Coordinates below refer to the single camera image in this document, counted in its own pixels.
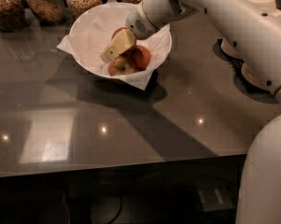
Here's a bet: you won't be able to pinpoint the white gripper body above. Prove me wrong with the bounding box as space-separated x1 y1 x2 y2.
125 2 161 40

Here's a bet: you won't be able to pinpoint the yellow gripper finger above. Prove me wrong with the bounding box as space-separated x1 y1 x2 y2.
101 29 136 63

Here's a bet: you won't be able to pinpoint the red apple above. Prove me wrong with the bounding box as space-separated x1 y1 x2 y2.
111 27 128 40
123 45 151 71

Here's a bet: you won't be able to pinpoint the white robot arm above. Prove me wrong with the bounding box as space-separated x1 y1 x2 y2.
102 0 281 224

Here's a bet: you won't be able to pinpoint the front yellow-red apple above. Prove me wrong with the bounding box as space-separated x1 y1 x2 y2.
107 56 136 77

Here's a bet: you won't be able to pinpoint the white bowl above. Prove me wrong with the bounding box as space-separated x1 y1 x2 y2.
68 2 173 80

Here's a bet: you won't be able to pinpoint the white paper liner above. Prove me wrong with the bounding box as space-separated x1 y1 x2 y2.
56 0 171 91

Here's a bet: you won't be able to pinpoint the back stack paper bowls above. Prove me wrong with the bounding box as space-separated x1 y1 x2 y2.
220 0 277 61

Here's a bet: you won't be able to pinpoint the black rubber mat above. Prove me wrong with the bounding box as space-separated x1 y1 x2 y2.
217 38 257 94

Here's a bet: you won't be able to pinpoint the far left glass jar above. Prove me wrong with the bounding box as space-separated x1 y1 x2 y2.
0 0 26 32

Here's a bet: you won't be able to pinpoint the black box under table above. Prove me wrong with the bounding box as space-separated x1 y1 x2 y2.
176 182 236 217

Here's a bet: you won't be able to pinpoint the black cable on floor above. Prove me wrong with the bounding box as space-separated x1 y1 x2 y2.
60 189 124 224

